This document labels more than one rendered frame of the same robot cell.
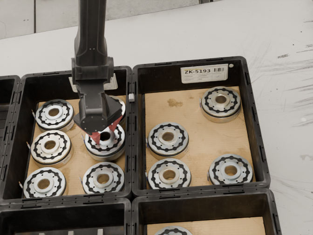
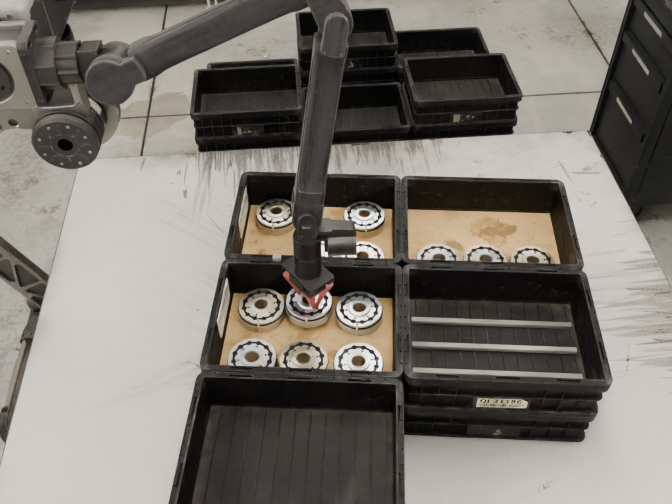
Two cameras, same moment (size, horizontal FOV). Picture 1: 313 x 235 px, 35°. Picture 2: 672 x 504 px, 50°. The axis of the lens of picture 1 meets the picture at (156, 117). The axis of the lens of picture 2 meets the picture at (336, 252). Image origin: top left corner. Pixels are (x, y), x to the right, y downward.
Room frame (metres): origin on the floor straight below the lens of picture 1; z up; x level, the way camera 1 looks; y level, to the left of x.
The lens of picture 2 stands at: (0.71, 1.15, 2.10)
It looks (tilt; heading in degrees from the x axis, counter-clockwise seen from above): 46 degrees down; 269
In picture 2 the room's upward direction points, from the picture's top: 1 degrees counter-clockwise
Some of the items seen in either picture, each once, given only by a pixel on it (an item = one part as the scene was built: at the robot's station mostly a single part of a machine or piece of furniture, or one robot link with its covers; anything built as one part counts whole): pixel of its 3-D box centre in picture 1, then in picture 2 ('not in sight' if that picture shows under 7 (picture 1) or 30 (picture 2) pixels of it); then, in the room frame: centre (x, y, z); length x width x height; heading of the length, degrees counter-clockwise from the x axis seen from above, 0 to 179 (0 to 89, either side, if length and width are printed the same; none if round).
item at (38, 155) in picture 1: (50, 146); (303, 359); (0.77, 0.28, 0.86); 0.10 x 0.10 x 0.01
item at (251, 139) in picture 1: (194, 134); (317, 233); (0.73, -0.09, 0.87); 0.40 x 0.30 x 0.11; 175
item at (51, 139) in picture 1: (50, 145); (303, 358); (0.77, 0.28, 0.86); 0.05 x 0.05 x 0.01
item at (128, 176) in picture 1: (71, 131); (306, 317); (0.76, 0.21, 0.92); 0.40 x 0.30 x 0.02; 175
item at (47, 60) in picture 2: not in sight; (57, 63); (1.15, 0.08, 1.45); 0.09 x 0.08 x 0.12; 93
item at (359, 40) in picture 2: not in sight; (345, 75); (0.61, -1.55, 0.37); 0.40 x 0.30 x 0.45; 3
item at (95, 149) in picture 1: (105, 137); (308, 301); (0.75, 0.13, 0.88); 0.10 x 0.10 x 0.01
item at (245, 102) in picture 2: not in sight; (252, 137); (0.99, -1.13, 0.37); 0.40 x 0.30 x 0.45; 3
